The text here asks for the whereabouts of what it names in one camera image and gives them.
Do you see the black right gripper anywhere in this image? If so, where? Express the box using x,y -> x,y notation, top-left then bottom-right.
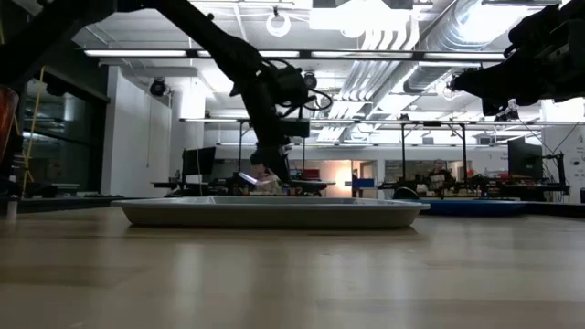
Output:
450,25 -> 585,116

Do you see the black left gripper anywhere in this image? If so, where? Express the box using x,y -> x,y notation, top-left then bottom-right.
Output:
239,68 -> 312,184

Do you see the blue plate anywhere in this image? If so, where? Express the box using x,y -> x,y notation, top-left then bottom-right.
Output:
410,197 -> 529,218

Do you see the grey plastic tray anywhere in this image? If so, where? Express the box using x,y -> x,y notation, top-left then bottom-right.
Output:
112,196 -> 431,229

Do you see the small pale held object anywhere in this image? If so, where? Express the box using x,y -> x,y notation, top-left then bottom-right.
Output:
250,164 -> 284,196

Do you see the black computer monitor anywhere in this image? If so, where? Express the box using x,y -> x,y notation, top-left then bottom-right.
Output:
181,145 -> 218,185
507,135 -> 545,181

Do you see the person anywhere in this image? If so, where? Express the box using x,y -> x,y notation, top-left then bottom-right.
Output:
427,158 -> 454,192

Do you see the long ceiling light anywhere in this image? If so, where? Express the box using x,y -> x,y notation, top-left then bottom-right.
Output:
83,48 -> 188,58

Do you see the silver ventilation duct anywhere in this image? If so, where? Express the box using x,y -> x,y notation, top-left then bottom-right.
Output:
401,0 -> 508,95

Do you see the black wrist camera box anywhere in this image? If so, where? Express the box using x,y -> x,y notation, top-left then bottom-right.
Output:
273,63 -> 317,109

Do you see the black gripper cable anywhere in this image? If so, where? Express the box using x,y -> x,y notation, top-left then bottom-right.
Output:
303,88 -> 335,113

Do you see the white coiled cable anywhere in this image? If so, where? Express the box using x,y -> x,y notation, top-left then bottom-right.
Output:
265,12 -> 293,38

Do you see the yellow cable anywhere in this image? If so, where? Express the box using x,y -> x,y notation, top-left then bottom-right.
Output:
20,66 -> 48,198

